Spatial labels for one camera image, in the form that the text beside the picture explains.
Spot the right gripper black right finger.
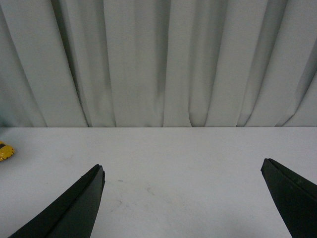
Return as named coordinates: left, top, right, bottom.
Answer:
left=261, top=158, right=317, bottom=238

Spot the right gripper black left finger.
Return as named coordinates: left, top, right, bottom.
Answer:
left=10, top=164, right=105, bottom=238

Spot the yellow beetle toy car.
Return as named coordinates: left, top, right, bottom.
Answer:
left=0, top=141, right=15, bottom=162

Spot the grey pleated curtain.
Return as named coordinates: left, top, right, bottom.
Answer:
left=0, top=0, right=317, bottom=127

